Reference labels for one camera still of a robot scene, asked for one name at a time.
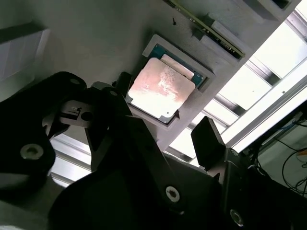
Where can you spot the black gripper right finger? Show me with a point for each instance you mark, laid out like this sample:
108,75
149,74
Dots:
208,143

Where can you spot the silver CPU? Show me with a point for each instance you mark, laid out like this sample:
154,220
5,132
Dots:
160,88

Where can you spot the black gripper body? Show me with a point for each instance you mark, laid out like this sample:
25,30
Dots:
120,203

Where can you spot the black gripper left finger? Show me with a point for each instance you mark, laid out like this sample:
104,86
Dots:
24,119

